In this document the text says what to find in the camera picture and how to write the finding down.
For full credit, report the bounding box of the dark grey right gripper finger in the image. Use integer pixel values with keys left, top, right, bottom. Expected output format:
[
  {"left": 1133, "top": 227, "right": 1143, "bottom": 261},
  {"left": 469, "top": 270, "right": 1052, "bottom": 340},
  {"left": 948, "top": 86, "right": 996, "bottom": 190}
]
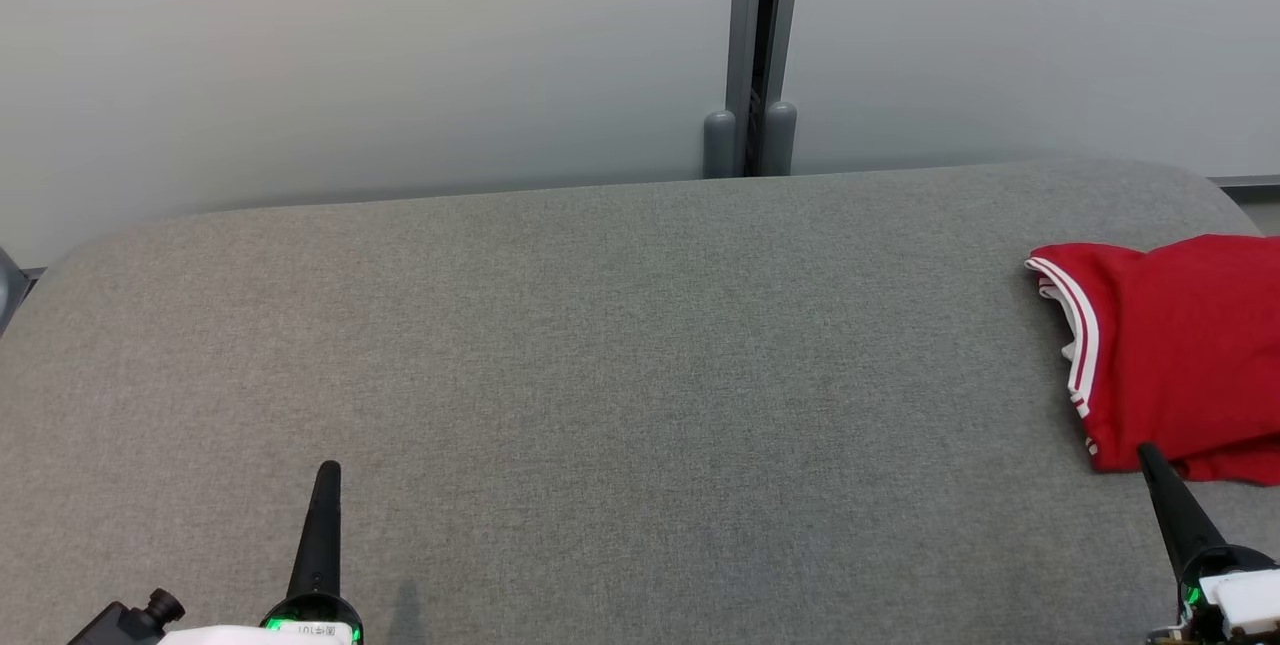
[
  {"left": 1138, "top": 444, "right": 1202, "bottom": 579},
  {"left": 1145, "top": 443, "right": 1230, "bottom": 557}
]

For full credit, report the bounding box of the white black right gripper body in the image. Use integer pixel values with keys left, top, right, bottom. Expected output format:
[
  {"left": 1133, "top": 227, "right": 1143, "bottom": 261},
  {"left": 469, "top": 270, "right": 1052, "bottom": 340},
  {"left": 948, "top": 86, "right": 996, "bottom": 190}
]
[{"left": 1148, "top": 545, "right": 1280, "bottom": 645}]

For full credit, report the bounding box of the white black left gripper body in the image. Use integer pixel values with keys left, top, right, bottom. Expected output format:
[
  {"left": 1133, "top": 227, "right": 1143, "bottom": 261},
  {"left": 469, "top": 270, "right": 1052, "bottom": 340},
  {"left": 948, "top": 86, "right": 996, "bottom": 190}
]
[{"left": 160, "top": 593, "right": 364, "bottom": 645}]

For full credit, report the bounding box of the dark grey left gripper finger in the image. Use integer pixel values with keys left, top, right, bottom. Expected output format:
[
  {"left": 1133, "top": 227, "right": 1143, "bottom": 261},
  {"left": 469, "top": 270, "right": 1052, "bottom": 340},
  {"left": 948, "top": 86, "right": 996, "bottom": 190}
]
[
  {"left": 287, "top": 462, "right": 332, "bottom": 599},
  {"left": 316, "top": 462, "right": 344, "bottom": 595}
]

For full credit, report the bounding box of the red white numbered jersey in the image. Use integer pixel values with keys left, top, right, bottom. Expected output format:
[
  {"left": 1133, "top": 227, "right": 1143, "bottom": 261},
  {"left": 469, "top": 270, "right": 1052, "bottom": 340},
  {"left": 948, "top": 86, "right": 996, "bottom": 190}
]
[{"left": 1025, "top": 233, "right": 1280, "bottom": 486}]

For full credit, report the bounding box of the grey metal frame piece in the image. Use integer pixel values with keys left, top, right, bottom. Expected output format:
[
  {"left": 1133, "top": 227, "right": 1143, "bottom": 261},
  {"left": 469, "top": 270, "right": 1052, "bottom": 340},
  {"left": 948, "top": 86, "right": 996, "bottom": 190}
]
[{"left": 0, "top": 245, "right": 31, "bottom": 336}]

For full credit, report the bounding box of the grey double partition post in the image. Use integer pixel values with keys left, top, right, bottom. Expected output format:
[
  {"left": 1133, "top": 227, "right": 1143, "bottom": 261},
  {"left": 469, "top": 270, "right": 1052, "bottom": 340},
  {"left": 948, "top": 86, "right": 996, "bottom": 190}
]
[{"left": 703, "top": 0, "right": 806, "bottom": 179}]

